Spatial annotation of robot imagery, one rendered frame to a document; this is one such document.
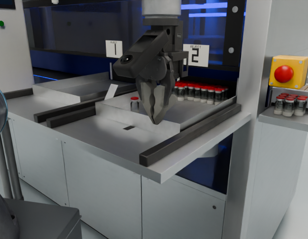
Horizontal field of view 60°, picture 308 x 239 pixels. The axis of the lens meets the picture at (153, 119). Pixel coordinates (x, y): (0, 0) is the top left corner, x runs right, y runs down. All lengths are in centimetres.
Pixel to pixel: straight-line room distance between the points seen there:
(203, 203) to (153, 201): 23
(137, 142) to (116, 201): 77
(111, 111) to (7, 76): 78
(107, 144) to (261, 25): 46
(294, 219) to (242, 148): 116
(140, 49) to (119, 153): 19
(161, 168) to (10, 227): 24
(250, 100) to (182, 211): 49
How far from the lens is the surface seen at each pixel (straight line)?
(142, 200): 116
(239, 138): 80
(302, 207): 205
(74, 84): 108
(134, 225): 128
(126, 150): 51
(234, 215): 93
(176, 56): 54
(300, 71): 71
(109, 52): 104
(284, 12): 85
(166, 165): 46
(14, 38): 139
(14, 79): 139
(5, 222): 47
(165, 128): 57
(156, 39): 50
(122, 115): 64
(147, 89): 55
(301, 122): 74
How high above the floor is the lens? 110
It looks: 19 degrees down
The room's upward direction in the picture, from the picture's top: straight up
